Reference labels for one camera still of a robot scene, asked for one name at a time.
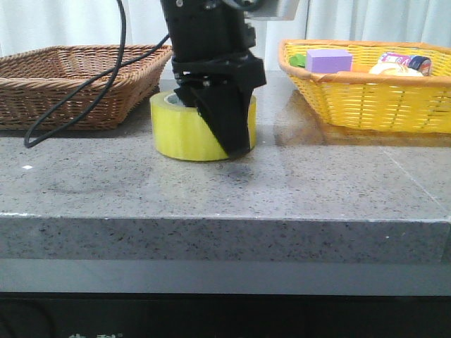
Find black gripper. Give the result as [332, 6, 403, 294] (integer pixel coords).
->
[172, 51, 266, 158]

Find yellow tape roll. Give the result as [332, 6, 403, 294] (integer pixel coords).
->
[150, 92, 257, 161]

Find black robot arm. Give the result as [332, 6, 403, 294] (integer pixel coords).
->
[161, 1, 266, 158]

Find green block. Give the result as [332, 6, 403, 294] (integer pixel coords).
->
[288, 54, 307, 68]

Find purple foam block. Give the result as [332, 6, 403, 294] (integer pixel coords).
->
[305, 49, 353, 73]

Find brown wicker basket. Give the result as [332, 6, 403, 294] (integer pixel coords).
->
[1, 45, 172, 130]

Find yellow wicker basket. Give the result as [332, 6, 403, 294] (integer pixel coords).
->
[278, 39, 450, 133]

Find white curtain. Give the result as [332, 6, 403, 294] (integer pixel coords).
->
[1, 0, 450, 70]

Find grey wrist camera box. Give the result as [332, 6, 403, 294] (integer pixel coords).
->
[245, 0, 299, 21]

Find black cable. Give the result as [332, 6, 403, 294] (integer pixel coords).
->
[23, 0, 171, 149]

